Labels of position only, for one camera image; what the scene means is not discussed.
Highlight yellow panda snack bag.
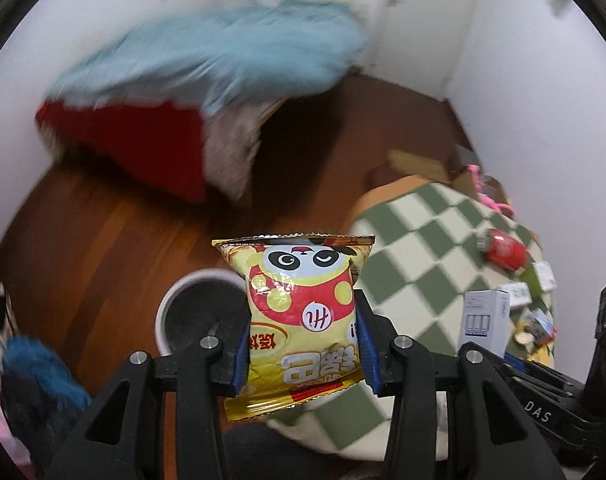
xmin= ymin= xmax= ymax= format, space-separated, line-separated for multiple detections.
xmin=212 ymin=233 xmax=375 ymax=422

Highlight white round trash bin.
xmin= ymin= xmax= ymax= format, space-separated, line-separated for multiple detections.
xmin=154 ymin=269 xmax=249 ymax=356

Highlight blue cloth pile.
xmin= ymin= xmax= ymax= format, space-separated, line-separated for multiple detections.
xmin=0 ymin=335 xmax=92 ymax=472

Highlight orange peel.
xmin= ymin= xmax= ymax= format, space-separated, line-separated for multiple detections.
xmin=514 ymin=330 xmax=534 ymax=347

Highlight blue white milk carton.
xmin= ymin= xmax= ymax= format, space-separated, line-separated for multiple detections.
xmin=524 ymin=309 xmax=557 ymax=348

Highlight small white box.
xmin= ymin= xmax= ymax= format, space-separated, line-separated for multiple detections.
xmin=458 ymin=290 xmax=510 ymax=358

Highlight torn white cardboard box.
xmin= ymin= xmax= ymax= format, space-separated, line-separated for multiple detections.
xmin=497 ymin=282 xmax=532 ymax=309

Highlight green and white carton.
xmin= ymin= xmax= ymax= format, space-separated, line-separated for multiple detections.
xmin=519 ymin=261 xmax=557 ymax=299

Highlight red cola can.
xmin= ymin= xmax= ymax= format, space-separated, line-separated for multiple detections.
xmin=477 ymin=229 xmax=528 ymax=271

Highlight green white checkered tablecloth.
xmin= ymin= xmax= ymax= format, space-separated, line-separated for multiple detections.
xmin=267 ymin=183 xmax=544 ymax=460

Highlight red bed sheet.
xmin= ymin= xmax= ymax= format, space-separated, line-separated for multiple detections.
xmin=35 ymin=101 xmax=205 ymax=204

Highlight grey checkered pillow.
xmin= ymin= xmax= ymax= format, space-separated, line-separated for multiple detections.
xmin=203 ymin=100 xmax=285 ymax=202

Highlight light blue blanket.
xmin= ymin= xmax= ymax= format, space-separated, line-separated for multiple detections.
xmin=46 ymin=0 xmax=366 ymax=117

